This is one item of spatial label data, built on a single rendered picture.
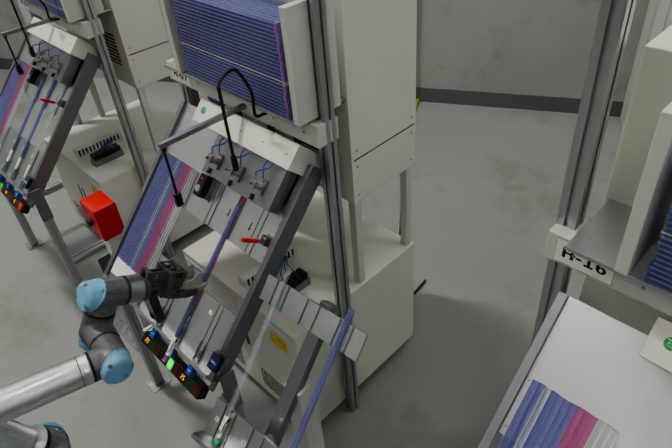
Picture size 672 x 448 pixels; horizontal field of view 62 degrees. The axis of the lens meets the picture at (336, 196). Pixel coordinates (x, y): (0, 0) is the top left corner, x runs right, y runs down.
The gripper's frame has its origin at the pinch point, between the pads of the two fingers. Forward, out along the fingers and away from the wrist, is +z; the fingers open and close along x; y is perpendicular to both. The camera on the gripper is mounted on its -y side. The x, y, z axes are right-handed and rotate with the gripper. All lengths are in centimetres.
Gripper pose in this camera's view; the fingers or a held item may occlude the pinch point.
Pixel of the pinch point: (201, 284)
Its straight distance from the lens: 170.1
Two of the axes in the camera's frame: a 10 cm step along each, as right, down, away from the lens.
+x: -7.1, -3.8, 6.0
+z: 6.5, -0.2, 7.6
